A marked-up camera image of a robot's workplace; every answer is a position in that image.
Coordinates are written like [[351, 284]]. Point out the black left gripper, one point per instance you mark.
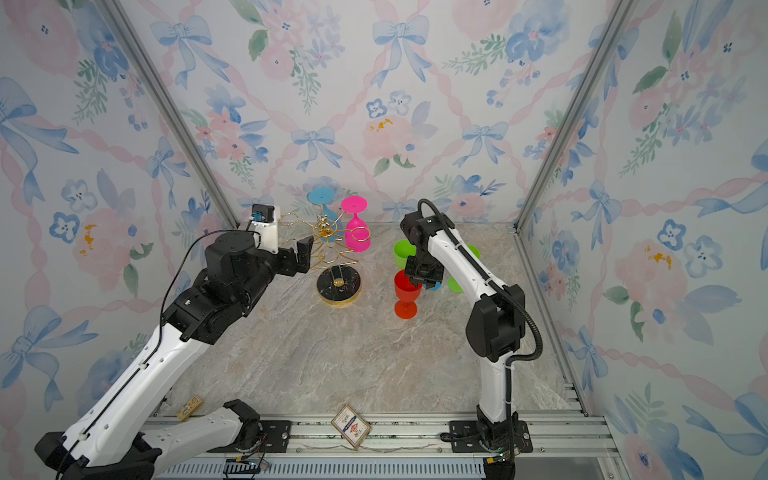
[[303, 255]]

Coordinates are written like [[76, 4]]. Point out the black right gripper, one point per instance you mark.
[[436, 276]]

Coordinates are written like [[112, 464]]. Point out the red wine glass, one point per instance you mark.
[[407, 293]]

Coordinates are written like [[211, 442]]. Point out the green wine glass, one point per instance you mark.
[[459, 267], [402, 250]]

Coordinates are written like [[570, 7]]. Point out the teal wine glass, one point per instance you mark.
[[323, 197]]

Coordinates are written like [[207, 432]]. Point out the pink wine glass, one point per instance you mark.
[[355, 225]]

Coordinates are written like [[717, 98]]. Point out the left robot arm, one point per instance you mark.
[[108, 442]]

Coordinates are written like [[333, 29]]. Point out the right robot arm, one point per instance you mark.
[[495, 326]]

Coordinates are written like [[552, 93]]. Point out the gold wine glass rack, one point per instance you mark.
[[333, 256]]

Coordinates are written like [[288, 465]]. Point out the diamond label card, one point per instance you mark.
[[351, 426]]

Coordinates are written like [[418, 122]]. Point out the small yellow block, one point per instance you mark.
[[188, 408]]

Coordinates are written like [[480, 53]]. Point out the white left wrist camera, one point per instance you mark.
[[264, 221]]

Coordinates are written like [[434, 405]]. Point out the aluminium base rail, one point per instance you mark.
[[557, 445]]

